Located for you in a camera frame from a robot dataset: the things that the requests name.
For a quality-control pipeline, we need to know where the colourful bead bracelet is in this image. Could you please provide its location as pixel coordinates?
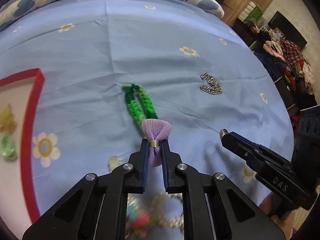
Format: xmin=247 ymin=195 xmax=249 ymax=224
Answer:
xmin=126 ymin=195 xmax=161 ymax=240

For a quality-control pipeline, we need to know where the purple fabric hair tie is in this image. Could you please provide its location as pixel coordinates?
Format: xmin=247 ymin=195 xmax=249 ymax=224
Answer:
xmin=141 ymin=119 xmax=173 ymax=168

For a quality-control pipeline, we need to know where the light green hair tie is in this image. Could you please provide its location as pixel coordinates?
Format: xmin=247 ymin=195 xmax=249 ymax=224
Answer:
xmin=0 ymin=134 xmax=18 ymax=161

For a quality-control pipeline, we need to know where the yellow claw hair clip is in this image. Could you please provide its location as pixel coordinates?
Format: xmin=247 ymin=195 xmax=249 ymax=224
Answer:
xmin=0 ymin=104 xmax=17 ymax=134

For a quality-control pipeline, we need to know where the red jewelry tray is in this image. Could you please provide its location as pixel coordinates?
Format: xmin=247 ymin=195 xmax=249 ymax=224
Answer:
xmin=1 ymin=68 xmax=44 ymax=239

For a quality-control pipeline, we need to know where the person's right hand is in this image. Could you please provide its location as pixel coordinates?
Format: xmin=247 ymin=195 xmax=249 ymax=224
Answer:
xmin=259 ymin=192 xmax=299 ymax=239

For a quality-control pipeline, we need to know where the pile of clothes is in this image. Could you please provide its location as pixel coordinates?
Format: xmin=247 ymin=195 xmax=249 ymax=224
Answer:
xmin=257 ymin=30 xmax=316 ymax=95

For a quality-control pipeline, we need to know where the blue floral bed sheet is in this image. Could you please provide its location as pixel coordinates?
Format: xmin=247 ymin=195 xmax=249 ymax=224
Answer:
xmin=0 ymin=0 xmax=295 ymax=240

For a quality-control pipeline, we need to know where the green braided hair tie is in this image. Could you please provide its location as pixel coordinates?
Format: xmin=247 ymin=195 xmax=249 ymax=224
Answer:
xmin=121 ymin=83 xmax=158 ymax=132

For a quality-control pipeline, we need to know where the silver chain necklace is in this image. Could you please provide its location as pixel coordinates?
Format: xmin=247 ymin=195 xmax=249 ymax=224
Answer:
xmin=199 ymin=72 xmax=223 ymax=96

